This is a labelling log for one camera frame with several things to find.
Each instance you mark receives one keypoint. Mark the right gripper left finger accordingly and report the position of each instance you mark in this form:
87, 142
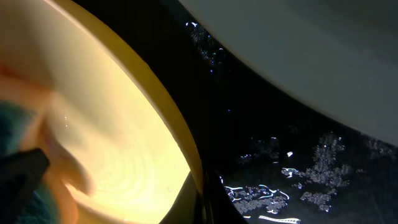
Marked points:
187, 206

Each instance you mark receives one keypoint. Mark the yellow plate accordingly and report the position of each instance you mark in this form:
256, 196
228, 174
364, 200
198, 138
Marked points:
118, 146

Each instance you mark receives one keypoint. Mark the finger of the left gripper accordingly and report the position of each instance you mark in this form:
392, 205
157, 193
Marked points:
21, 173

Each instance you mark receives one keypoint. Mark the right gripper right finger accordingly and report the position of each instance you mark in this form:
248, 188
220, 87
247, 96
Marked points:
218, 207

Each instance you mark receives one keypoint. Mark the green yellow sponge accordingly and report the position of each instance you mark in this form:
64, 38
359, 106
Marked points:
41, 208

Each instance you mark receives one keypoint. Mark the pale green plate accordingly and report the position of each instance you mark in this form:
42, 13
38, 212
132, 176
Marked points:
338, 57

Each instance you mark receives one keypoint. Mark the round black tray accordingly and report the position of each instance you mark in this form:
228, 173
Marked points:
276, 157

